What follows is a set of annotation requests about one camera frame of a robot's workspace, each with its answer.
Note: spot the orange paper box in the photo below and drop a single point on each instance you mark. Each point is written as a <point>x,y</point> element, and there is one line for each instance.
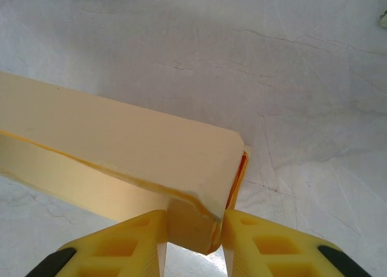
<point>121,144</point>

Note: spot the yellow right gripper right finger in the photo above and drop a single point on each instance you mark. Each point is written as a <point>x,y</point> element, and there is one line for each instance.
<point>272,252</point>

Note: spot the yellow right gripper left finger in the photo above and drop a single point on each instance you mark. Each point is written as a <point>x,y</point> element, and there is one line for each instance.
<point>121,252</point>

